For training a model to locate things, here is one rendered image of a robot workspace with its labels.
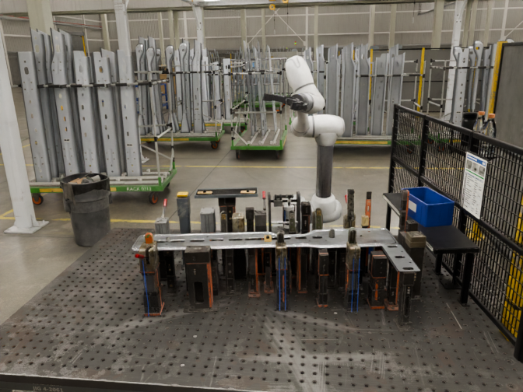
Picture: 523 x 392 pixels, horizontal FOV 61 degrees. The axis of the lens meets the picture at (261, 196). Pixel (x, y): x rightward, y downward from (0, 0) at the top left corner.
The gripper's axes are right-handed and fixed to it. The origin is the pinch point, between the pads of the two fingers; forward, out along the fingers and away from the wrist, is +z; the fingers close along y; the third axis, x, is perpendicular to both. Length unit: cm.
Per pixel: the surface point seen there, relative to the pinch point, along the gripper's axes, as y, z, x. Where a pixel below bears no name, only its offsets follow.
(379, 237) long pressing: -48, -57, -58
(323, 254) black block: -31, -26, -67
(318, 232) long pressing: -18, -48, -67
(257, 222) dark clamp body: 15, -39, -72
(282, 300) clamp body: -21, -17, -96
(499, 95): -59, -316, 30
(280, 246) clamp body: -13, -13, -67
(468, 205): -81, -73, -30
